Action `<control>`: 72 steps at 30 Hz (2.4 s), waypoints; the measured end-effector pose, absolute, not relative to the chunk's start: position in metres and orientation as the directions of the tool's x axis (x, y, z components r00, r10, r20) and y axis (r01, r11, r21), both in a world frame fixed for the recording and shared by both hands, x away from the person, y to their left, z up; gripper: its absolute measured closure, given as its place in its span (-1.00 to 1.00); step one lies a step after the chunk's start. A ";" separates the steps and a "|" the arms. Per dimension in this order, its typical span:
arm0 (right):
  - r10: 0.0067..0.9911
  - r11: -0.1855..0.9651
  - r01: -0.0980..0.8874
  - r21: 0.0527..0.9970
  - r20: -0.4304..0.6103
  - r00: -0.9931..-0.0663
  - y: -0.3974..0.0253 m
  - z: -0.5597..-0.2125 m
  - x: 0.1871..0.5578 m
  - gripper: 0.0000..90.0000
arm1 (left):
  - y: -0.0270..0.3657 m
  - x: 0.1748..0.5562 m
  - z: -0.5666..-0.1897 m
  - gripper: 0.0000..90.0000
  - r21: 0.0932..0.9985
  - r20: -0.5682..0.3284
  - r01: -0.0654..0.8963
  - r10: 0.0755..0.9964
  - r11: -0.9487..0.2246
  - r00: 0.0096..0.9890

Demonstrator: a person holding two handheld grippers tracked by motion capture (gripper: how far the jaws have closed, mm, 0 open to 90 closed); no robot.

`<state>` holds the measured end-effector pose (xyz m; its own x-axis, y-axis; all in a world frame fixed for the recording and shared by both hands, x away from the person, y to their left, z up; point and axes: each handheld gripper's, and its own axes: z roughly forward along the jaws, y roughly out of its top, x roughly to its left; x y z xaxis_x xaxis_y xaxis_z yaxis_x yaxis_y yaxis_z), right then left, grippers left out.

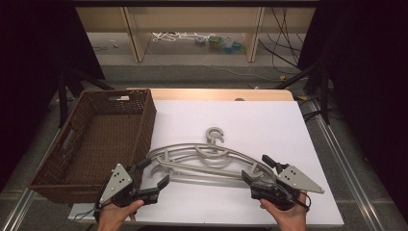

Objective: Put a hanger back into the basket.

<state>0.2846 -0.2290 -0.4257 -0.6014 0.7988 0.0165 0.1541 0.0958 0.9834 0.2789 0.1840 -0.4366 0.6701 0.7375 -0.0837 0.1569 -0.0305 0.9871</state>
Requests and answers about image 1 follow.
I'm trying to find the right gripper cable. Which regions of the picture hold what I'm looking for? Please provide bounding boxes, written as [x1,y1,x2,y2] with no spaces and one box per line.
[296,190,313,214]

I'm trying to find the thin white floor cable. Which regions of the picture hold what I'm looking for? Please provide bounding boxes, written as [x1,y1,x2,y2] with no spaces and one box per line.
[145,61,284,83]

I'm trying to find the dark curtain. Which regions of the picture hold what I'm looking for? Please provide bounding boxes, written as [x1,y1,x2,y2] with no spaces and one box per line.
[0,0,106,193]
[297,0,408,222]

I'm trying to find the light wooden shelf unit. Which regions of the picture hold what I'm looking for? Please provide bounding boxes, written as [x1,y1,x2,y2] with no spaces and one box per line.
[75,6,317,64]

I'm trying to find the white foam board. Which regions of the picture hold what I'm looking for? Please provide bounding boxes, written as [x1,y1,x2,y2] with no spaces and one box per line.
[67,99,344,229]

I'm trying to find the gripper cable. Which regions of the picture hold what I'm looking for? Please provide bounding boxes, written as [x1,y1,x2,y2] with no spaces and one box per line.
[73,179,110,223]
[296,190,313,214]

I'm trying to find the person's right hand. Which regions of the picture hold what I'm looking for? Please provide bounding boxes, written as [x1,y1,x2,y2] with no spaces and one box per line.
[259,192,309,231]

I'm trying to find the black stand legs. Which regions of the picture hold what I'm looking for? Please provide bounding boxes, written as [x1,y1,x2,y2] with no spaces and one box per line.
[57,67,115,129]
[274,60,332,126]

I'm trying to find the person's left hand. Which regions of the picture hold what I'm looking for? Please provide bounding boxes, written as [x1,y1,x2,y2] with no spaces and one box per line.
[97,198,145,231]

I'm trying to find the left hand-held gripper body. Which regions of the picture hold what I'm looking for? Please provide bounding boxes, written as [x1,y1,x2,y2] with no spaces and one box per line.
[98,163,161,208]

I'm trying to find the pile of colourful toys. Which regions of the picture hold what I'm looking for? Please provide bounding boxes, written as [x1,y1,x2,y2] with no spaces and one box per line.
[193,34,247,55]

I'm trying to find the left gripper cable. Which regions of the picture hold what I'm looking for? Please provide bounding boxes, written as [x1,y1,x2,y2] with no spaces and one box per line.
[73,179,110,223]

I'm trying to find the white cord bundle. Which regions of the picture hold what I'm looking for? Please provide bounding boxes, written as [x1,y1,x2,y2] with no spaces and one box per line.
[150,31,200,43]

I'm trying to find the brown wicker basket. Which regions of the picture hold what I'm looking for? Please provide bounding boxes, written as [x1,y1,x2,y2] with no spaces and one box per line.
[28,89,158,205]

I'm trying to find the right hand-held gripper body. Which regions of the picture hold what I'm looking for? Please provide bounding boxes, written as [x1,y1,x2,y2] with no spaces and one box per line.
[250,164,325,212]

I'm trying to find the metal floor rail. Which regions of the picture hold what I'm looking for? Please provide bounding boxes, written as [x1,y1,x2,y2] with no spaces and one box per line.
[0,128,64,231]
[306,98,388,231]

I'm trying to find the black hanging cables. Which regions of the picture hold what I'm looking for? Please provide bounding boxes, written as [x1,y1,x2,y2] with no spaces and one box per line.
[257,7,306,77]

